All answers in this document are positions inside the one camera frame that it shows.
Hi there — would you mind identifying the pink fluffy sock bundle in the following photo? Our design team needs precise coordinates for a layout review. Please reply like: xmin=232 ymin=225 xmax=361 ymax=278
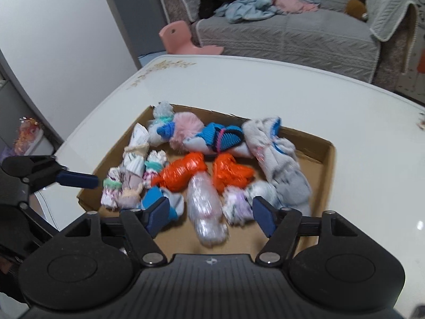
xmin=158 ymin=112 xmax=205 ymax=152

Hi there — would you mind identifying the blue and white sock bundle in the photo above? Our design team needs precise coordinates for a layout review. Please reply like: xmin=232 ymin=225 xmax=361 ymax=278
xmin=141 ymin=186 xmax=185 ymax=223

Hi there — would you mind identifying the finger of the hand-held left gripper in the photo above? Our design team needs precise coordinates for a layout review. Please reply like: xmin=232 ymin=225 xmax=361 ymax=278
xmin=1 ymin=154 xmax=101 ymax=192

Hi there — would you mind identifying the grey sofa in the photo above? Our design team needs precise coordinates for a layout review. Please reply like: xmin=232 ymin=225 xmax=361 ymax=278
xmin=158 ymin=0 xmax=419 ymax=91

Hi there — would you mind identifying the shallow cardboard box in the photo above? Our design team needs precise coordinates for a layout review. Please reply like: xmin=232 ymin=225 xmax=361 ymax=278
xmin=77 ymin=104 xmax=335 ymax=250

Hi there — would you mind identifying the pale pink sock bundle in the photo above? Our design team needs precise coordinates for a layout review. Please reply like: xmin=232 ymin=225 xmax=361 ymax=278
xmin=119 ymin=172 xmax=146 ymax=207

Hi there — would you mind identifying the blue mesh grey sock bundle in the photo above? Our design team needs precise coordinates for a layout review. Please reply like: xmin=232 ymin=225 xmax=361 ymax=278
xmin=196 ymin=123 xmax=253 ymax=158

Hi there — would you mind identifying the small white teal-banded sock bundle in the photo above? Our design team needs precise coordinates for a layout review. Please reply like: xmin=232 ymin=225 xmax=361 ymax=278
xmin=143 ymin=150 xmax=169 ymax=188

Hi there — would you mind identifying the brown plush toy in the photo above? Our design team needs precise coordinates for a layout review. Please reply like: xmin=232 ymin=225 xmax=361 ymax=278
xmin=344 ymin=0 xmax=369 ymax=22

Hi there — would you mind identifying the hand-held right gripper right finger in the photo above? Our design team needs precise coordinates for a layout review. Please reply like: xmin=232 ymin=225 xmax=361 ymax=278
xmin=252 ymin=196 xmax=361 ymax=268

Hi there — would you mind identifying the grey quilted armrest cover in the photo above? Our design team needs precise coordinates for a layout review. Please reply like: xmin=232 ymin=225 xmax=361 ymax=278
xmin=365 ymin=0 xmax=418 ymax=43

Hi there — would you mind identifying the light blue fluffy sock bundle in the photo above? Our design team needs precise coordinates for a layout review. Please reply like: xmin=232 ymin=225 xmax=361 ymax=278
xmin=148 ymin=101 xmax=175 ymax=145

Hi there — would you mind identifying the pink clothing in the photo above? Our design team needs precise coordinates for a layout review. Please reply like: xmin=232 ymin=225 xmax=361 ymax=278
xmin=274 ymin=0 xmax=320 ymax=14

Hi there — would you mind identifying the pink child chair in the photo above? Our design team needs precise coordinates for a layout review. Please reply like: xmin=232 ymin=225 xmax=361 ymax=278
xmin=158 ymin=19 xmax=225 ymax=56

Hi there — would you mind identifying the large grey sock bundle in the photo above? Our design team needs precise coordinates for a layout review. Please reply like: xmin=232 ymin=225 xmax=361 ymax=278
xmin=242 ymin=116 xmax=313 ymax=218

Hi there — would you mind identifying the plain white sock bundle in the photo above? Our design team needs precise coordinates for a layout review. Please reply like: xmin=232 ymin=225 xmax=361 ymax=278
xmin=247 ymin=181 xmax=279 ymax=207

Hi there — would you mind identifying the light blue clothing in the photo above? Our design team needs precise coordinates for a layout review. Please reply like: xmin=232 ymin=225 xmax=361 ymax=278
xmin=214 ymin=0 xmax=287 ymax=24

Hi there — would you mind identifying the purple plastic-wrapped sock bundle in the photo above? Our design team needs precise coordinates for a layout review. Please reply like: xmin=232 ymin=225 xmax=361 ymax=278
xmin=222 ymin=186 xmax=256 ymax=225

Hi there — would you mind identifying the clear plastic-wrapped bundle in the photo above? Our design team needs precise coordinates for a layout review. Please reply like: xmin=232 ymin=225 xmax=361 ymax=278
xmin=187 ymin=173 xmax=230 ymax=247

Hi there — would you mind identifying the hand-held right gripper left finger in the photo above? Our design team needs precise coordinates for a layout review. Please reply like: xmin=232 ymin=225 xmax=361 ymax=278
xmin=64 ymin=196 xmax=172 ymax=268

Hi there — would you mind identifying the white striped sock bundle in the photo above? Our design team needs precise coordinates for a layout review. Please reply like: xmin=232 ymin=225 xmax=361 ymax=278
xmin=124 ymin=122 xmax=151 ymax=175

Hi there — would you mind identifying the white pink green-banded sock bundle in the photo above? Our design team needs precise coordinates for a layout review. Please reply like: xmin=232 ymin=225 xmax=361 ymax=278
xmin=100 ymin=167 xmax=124 ymax=211

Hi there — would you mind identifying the orange plastic-wrapped bundle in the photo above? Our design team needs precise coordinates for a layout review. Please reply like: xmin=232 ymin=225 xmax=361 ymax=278
xmin=212 ymin=154 xmax=256 ymax=194
xmin=151 ymin=152 xmax=208 ymax=192

